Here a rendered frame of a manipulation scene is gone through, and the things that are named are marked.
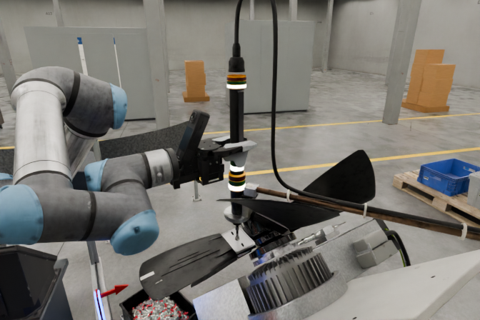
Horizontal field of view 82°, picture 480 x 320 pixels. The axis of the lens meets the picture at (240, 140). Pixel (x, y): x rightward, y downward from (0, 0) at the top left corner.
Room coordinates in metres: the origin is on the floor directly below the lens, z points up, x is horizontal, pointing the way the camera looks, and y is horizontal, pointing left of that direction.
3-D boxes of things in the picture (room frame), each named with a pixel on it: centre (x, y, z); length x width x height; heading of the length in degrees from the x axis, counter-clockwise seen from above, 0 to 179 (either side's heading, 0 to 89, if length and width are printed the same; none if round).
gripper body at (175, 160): (0.57, 0.10, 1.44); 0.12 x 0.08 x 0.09; 121
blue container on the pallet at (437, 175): (2.88, -2.46, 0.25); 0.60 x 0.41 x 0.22; 111
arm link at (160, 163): (0.52, 0.17, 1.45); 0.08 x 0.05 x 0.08; 31
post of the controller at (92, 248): (0.89, 0.59, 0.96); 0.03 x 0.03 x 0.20; 31
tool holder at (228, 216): (0.62, 0.00, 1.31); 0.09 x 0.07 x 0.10; 66
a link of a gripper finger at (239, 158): (0.60, 0.00, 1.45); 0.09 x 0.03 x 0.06; 111
